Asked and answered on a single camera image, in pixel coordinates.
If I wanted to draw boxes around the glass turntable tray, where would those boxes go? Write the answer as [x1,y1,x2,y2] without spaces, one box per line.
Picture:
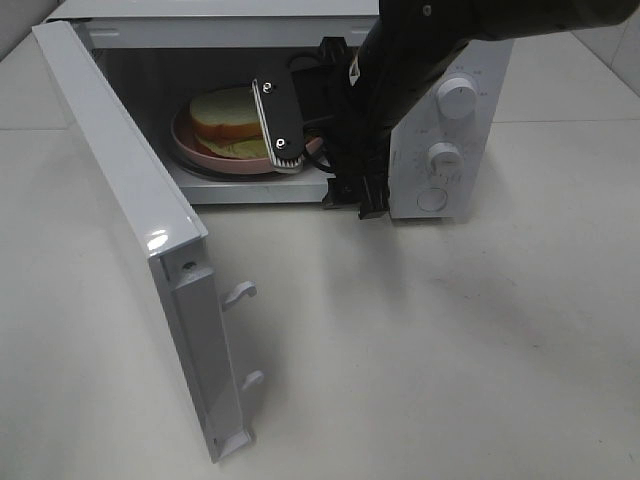
[173,147,279,181]

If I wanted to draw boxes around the pink plate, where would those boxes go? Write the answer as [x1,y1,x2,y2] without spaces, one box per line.
[169,107,324,175]

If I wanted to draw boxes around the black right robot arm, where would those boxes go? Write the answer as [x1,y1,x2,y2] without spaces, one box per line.
[299,1,638,219]

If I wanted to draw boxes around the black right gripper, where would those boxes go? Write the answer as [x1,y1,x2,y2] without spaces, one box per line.
[319,37,395,220]

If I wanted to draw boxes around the upper white power knob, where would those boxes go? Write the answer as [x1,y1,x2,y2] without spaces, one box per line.
[436,76,478,120]

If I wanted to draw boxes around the white timer knob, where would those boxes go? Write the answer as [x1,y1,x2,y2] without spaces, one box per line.
[427,142,464,177]

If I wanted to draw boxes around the sandwich with white bread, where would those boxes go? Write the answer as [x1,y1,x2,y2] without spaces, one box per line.
[188,86,267,160]

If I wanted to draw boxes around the white microwave door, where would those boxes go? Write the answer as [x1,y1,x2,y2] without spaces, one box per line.
[32,21,264,462]

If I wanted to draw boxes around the white microwave oven body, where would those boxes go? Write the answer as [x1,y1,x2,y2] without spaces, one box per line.
[33,1,512,219]

